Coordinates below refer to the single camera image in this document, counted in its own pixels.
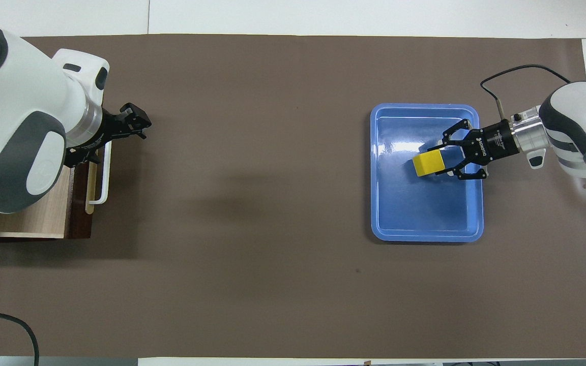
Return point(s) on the wooden drawer with dark front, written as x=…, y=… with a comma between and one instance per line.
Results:
x=28, y=213

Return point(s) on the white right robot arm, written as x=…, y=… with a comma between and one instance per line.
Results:
x=578, y=117

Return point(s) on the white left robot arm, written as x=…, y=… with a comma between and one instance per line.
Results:
x=13, y=91

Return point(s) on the blue plastic tray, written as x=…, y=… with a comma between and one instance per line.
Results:
x=425, y=213

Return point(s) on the yellow cube block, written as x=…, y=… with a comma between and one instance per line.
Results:
x=429, y=163

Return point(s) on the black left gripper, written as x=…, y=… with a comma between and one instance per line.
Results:
x=99, y=134

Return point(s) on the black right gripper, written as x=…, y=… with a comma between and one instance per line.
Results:
x=494, y=142

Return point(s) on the brown paper table mat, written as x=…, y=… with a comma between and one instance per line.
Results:
x=272, y=203

